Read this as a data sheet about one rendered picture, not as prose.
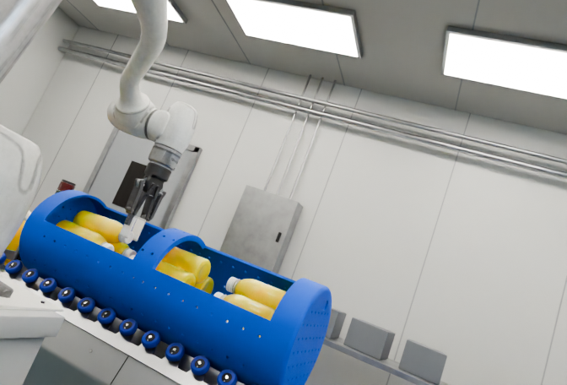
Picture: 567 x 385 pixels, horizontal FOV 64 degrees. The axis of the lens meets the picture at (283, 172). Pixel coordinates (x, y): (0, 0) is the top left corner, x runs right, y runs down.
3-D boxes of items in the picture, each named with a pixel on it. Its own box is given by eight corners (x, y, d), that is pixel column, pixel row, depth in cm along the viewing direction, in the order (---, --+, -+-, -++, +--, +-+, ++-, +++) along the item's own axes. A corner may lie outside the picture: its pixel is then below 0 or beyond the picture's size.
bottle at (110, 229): (75, 235, 143) (121, 252, 136) (67, 219, 139) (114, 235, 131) (92, 221, 148) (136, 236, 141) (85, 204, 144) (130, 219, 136)
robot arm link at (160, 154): (186, 158, 144) (179, 175, 143) (164, 151, 147) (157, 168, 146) (171, 147, 136) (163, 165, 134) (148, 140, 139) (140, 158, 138)
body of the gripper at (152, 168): (162, 164, 135) (149, 192, 133) (177, 173, 143) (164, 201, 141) (143, 158, 138) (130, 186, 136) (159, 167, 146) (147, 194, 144)
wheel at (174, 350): (187, 345, 108) (188, 350, 109) (172, 338, 110) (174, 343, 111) (175, 360, 105) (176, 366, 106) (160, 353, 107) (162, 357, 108)
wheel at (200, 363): (213, 359, 105) (214, 363, 106) (197, 350, 107) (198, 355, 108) (201, 375, 102) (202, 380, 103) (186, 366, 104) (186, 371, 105)
